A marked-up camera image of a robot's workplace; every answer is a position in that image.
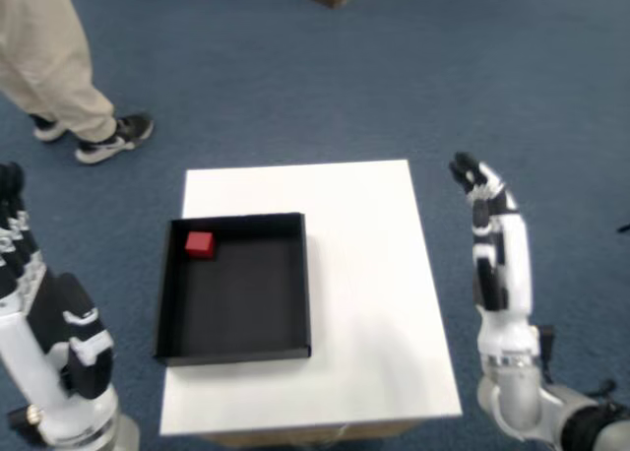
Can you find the person in beige trousers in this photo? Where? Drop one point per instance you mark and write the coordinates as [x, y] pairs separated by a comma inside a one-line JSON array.
[[44, 52]]

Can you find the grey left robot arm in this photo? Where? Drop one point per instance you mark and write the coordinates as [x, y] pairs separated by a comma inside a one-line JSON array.
[[108, 433]]

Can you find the white square table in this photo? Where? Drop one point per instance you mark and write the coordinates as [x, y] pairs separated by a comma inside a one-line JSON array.
[[354, 254]]

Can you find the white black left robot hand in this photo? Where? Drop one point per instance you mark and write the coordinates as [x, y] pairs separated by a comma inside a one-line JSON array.
[[29, 352]]

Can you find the small black floor object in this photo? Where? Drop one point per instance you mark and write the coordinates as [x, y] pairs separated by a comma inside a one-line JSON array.
[[625, 228]]

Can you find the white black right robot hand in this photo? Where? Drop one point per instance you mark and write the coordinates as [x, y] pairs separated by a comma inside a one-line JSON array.
[[517, 274]]

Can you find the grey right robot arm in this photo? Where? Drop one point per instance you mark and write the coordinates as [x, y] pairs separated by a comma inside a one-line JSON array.
[[517, 402]]

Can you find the black open box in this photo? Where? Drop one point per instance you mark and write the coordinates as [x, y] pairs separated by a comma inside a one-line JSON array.
[[246, 303]]

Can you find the black white sneaker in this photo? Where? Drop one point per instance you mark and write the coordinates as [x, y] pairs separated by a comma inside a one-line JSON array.
[[46, 130], [120, 136]]

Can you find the black left wrist plug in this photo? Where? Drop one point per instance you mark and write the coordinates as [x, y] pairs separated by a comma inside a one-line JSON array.
[[19, 419]]

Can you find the red cube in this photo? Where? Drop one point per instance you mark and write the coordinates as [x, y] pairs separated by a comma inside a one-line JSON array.
[[199, 244]]

